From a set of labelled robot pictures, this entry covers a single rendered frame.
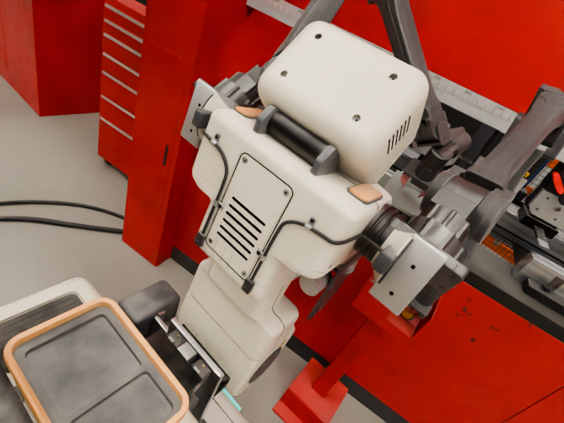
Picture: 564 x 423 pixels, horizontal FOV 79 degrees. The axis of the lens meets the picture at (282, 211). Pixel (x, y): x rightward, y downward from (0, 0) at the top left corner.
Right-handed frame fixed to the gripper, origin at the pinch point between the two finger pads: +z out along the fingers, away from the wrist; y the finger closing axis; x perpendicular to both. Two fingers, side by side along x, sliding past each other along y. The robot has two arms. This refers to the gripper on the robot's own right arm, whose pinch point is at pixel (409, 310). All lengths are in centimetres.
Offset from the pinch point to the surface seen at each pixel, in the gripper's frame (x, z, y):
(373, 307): 9.0, 0.1, -7.5
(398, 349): -9.2, 35.3, 8.3
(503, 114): 13, -48, 41
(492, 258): -13.4, -4.6, 37.3
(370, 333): 4.3, 14.9, -6.5
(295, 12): 86, -50, 33
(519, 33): 23, -67, 45
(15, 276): 132, 56, -73
